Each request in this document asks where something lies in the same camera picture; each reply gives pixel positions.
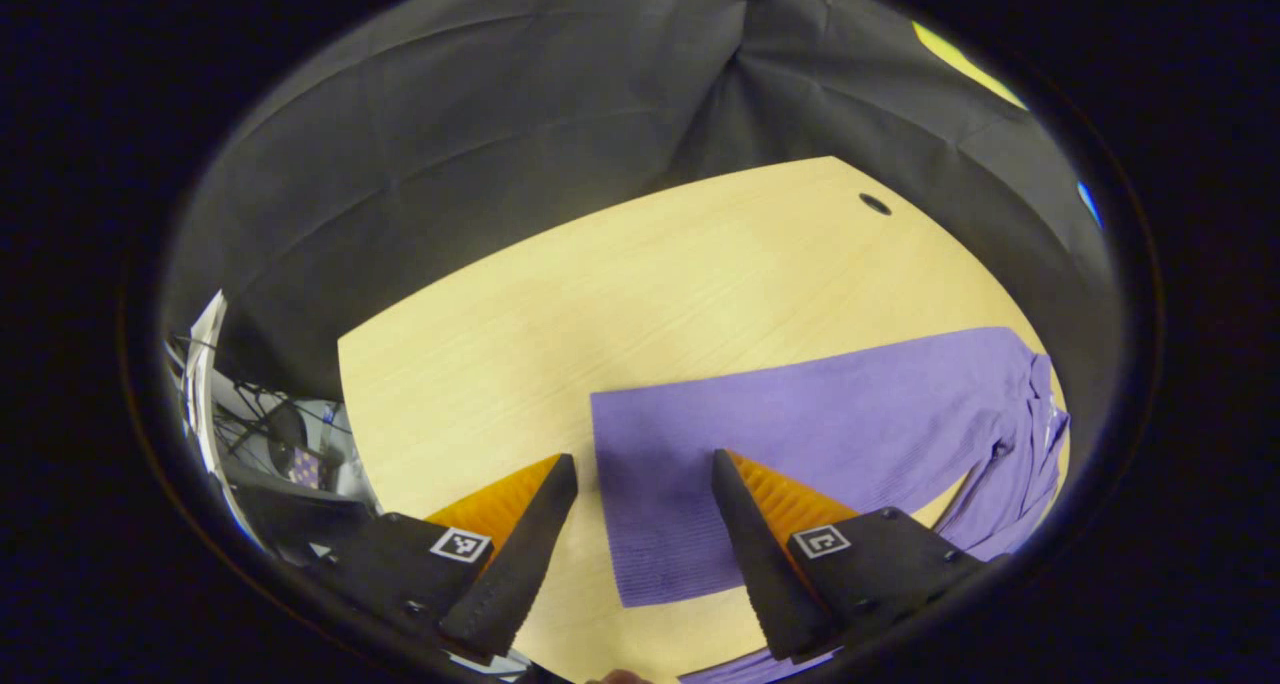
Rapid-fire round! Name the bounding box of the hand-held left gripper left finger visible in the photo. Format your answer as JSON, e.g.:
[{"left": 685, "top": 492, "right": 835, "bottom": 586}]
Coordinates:
[{"left": 305, "top": 452, "right": 581, "bottom": 663}]

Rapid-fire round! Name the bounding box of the black backdrop cloth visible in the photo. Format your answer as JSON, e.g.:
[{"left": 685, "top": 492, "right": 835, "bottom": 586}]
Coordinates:
[{"left": 160, "top": 0, "right": 1116, "bottom": 465}]

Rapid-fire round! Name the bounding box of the purple knit shirt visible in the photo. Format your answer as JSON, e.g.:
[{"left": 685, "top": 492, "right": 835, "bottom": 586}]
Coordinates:
[{"left": 590, "top": 326, "right": 1071, "bottom": 684}]

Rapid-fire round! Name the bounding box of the black cable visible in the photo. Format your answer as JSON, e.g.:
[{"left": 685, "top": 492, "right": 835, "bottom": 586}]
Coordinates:
[{"left": 215, "top": 379, "right": 346, "bottom": 465}]

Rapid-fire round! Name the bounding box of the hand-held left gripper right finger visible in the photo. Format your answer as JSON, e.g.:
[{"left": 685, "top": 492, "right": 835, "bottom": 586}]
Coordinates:
[{"left": 710, "top": 449, "right": 1009, "bottom": 663}]

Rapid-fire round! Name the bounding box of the white panel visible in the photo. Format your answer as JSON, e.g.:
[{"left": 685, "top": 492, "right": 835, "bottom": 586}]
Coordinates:
[{"left": 185, "top": 292, "right": 229, "bottom": 485}]

